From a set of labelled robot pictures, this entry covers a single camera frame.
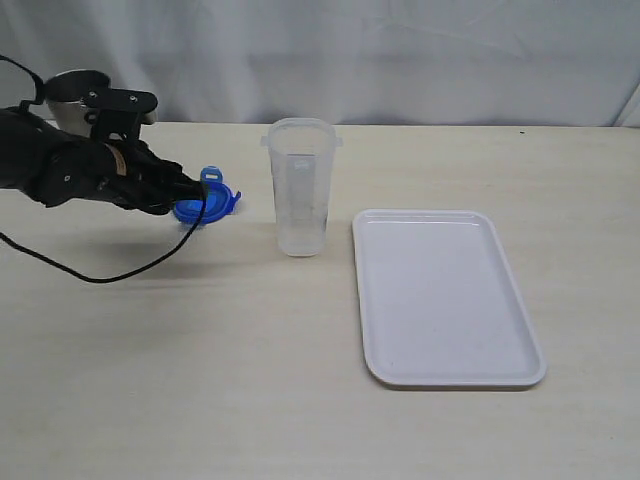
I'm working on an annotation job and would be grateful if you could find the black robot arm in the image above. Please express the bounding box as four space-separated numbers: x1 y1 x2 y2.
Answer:
1 83 204 215

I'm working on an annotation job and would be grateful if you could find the blue plastic lid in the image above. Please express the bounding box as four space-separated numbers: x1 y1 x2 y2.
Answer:
172 166 242 227

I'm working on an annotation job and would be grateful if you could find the clear plastic tall container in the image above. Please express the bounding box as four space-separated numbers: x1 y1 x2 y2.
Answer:
261 118 343 257

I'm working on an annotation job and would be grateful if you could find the white rectangular tray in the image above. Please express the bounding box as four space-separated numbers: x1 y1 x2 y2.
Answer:
352 209 547 389

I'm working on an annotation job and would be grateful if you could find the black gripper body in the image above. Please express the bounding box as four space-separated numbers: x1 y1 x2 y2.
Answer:
94 87 185 214

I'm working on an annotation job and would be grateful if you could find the white curtain backdrop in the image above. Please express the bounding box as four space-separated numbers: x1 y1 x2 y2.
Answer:
1 1 639 127

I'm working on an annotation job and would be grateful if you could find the black cable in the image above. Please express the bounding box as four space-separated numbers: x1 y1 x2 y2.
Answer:
0 53 207 285

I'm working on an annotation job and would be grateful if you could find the stainless steel cup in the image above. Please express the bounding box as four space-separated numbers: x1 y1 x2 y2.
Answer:
45 69 158 141

